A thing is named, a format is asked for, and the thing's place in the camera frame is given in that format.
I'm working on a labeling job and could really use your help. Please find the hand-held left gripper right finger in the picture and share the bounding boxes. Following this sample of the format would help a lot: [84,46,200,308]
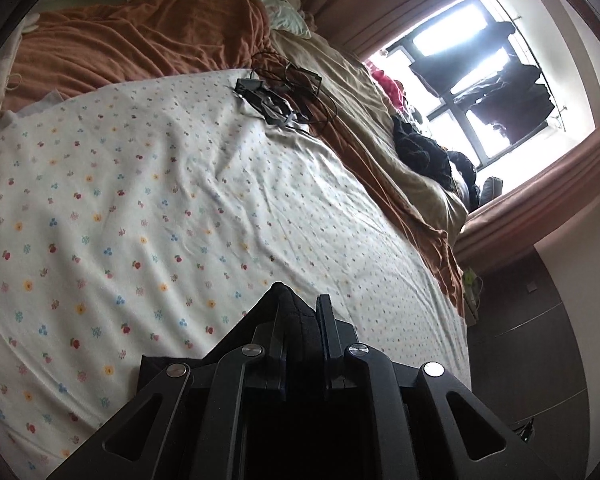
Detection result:
[316,294,536,480]

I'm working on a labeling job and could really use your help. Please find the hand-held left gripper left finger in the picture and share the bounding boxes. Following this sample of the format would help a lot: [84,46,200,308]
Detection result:
[45,305,287,480]

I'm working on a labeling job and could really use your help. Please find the black button jacket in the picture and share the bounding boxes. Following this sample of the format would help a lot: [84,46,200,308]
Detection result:
[137,282,322,396]

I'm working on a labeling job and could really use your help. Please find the black clothes pile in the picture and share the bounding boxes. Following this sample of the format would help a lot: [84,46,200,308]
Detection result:
[392,115,456,193]

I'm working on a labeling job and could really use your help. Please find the pink clothes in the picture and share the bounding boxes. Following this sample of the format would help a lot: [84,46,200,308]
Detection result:
[365,60,406,111]

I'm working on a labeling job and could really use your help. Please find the floral white bed sheet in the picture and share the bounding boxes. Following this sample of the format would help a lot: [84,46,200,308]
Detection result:
[0,67,473,480]

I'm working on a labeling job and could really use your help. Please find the dark grey pillow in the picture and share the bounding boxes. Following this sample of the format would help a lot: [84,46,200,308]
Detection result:
[447,152,503,208]

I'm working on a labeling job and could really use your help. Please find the beige duvet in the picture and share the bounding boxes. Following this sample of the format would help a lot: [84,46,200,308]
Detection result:
[270,30,468,241]

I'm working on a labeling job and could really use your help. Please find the pink curtain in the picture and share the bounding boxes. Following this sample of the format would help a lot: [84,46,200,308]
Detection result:
[452,125,600,268]
[300,0,531,61]

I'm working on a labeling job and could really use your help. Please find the dark hanging garment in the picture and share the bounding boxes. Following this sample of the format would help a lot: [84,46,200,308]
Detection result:
[415,20,516,96]
[455,65,553,131]

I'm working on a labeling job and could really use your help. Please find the pale pillow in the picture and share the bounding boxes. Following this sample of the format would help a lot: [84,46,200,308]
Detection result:
[267,2,313,40]

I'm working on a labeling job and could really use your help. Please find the dark framed window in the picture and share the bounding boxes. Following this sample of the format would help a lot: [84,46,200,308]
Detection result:
[380,0,568,171]

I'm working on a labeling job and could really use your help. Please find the orange-brown blanket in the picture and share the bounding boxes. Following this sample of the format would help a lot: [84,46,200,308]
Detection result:
[2,0,466,318]

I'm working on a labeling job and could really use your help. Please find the black cable bundle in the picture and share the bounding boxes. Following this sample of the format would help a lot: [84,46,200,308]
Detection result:
[235,52,338,136]

